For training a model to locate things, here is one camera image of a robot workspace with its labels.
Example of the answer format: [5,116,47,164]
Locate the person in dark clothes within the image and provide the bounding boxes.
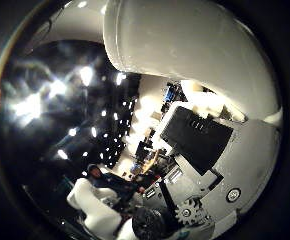
[85,163,147,203]

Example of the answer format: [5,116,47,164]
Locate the white disinfectant spray bottle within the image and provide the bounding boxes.
[102,0,284,128]

